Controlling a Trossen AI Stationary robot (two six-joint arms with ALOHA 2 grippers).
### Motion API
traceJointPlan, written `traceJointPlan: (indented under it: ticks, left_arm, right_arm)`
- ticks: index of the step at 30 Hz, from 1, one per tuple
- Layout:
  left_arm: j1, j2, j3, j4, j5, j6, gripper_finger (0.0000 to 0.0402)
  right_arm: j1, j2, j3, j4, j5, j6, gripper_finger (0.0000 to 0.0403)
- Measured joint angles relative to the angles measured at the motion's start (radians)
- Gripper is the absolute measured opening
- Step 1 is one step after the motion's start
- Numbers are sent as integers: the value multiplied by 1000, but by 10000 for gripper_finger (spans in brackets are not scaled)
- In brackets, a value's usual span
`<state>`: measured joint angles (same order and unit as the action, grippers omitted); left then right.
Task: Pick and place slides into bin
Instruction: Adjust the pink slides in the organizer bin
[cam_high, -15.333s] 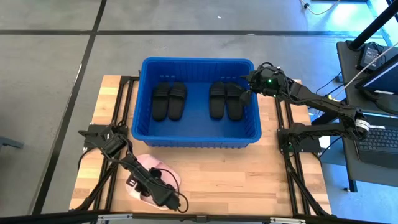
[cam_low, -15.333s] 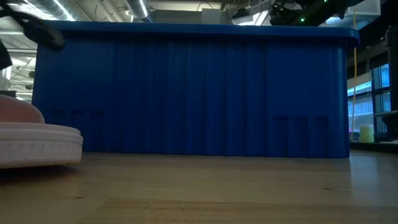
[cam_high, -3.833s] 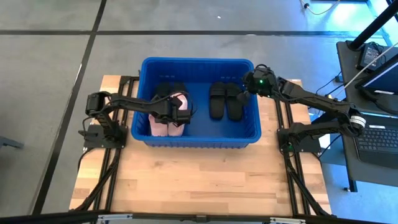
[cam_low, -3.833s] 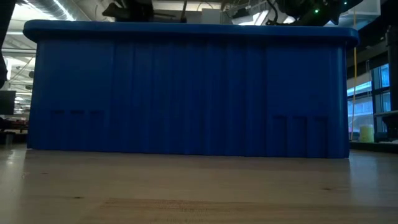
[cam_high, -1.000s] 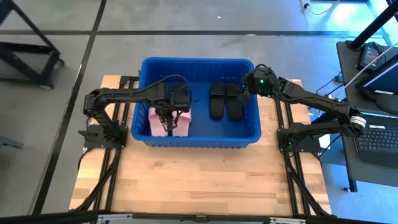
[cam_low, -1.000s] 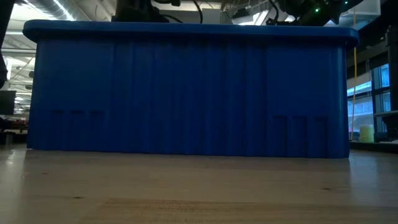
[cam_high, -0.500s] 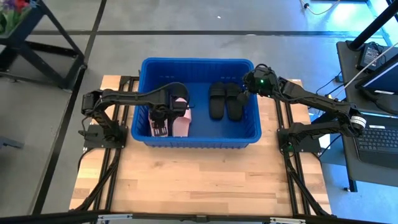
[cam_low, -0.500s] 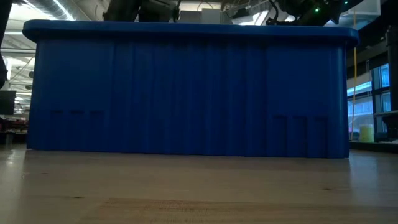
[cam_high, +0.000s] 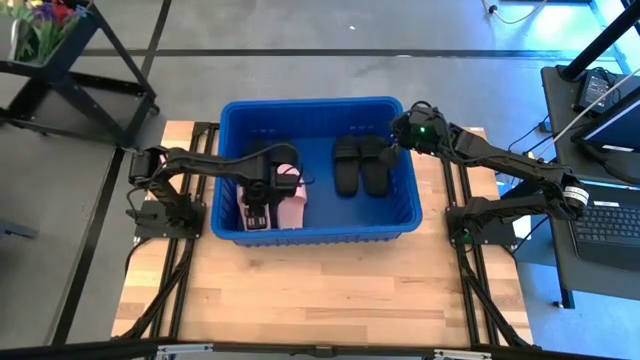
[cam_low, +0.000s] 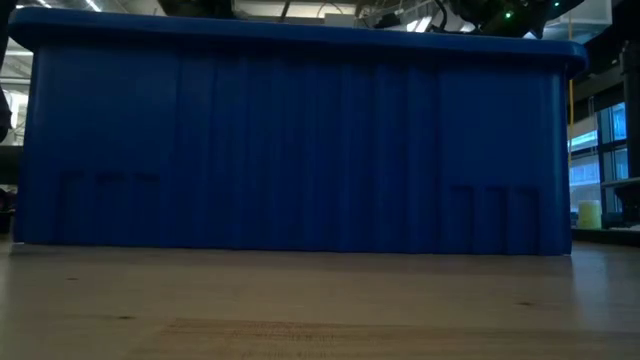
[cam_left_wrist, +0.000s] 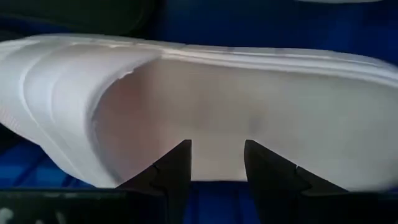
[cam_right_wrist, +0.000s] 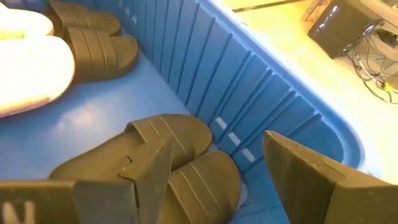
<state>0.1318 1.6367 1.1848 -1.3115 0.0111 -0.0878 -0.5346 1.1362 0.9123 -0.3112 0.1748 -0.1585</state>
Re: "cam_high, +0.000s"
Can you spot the black metal cart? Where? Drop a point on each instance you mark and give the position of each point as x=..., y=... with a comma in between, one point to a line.
x=60, y=75

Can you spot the blue plastic bin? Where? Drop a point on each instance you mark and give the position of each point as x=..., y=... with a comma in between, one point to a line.
x=325, y=215

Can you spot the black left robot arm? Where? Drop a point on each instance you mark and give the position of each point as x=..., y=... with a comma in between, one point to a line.
x=210, y=161

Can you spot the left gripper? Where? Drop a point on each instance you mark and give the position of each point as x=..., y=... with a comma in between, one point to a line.
x=260, y=192

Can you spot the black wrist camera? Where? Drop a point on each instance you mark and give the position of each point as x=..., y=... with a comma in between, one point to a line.
x=289, y=184

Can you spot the black power adapter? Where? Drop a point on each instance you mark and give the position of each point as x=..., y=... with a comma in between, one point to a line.
x=592, y=90

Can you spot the artificial flower bunch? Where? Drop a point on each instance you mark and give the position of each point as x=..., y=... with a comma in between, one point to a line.
x=47, y=30

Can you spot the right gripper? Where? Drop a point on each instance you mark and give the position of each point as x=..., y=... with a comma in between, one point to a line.
x=425, y=122

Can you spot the black monitor stand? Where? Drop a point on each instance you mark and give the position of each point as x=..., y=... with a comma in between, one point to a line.
x=620, y=165

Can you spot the silver frame bracket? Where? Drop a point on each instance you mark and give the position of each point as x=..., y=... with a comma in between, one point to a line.
x=185, y=348
x=462, y=355

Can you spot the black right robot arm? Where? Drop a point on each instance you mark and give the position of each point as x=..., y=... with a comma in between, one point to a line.
x=510, y=160

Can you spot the black monitor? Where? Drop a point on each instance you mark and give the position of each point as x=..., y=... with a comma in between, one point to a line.
x=620, y=125

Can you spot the dark grey desk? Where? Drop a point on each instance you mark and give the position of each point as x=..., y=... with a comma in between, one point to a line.
x=557, y=100

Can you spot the black laptop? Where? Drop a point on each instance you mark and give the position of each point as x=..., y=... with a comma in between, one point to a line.
x=610, y=225

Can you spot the pink slide sandal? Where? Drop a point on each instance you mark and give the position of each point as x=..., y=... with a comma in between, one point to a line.
x=241, y=202
x=290, y=210

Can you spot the black vertical post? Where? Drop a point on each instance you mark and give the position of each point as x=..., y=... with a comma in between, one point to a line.
x=600, y=42

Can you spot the grey floor object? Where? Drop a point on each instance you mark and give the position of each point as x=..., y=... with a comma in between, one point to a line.
x=17, y=230

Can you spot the black table frame bar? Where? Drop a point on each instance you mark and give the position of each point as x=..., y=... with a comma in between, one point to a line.
x=320, y=351

